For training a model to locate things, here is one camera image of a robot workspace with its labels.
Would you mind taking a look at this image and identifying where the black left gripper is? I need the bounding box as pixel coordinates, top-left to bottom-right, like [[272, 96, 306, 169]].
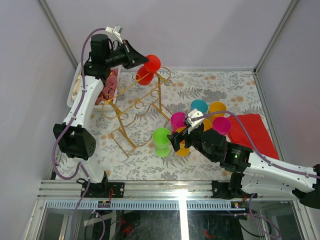
[[102, 38, 147, 69]]

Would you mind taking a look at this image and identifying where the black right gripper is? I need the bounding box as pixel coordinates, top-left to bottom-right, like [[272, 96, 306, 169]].
[[166, 122, 217, 163]]

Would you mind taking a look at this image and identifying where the green wine glass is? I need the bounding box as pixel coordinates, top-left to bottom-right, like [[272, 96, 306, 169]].
[[152, 127, 171, 158]]

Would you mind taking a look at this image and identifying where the orange wine glass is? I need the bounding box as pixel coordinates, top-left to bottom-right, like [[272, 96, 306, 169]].
[[175, 126, 190, 157], [208, 101, 227, 123], [202, 118, 212, 132]]

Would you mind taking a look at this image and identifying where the magenta wine glass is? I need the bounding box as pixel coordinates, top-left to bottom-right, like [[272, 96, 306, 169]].
[[170, 112, 186, 133], [212, 116, 232, 136]]

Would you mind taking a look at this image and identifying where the red wine glass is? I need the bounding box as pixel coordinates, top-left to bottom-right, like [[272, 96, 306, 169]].
[[135, 54, 161, 86]]

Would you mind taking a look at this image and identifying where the blue wine glass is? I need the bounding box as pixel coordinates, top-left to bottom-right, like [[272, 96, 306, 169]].
[[190, 99, 209, 115]]

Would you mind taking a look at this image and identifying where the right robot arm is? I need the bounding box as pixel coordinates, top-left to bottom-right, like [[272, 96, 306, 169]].
[[167, 125, 320, 209]]

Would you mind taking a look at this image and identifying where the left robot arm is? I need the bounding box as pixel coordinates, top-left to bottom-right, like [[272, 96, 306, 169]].
[[52, 33, 149, 198]]

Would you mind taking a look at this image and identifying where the floral tablecloth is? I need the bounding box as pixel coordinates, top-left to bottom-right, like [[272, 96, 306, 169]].
[[54, 70, 288, 181]]

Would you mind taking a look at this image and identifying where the dusty pink cloth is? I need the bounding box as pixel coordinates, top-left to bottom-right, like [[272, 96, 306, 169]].
[[95, 68, 119, 105]]

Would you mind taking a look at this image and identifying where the white plastic laundry basket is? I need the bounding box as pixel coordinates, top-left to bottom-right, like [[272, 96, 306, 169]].
[[66, 63, 123, 110]]

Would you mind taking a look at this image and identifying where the cream floral cloth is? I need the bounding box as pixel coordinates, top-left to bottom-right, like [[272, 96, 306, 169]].
[[71, 74, 82, 102]]

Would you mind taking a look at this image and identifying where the red folded cloth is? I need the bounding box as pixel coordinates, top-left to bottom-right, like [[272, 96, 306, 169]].
[[228, 113, 279, 160]]

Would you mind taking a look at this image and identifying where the gold wire glass rack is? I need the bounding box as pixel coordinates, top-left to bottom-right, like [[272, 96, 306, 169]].
[[100, 67, 173, 157]]

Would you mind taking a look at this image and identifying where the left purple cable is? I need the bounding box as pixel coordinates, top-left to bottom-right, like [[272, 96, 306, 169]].
[[51, 27, 107, 240]]

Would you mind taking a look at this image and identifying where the aluminium mounting rail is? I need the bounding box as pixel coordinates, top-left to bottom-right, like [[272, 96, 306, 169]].
[[37, 179, 307, 211]]

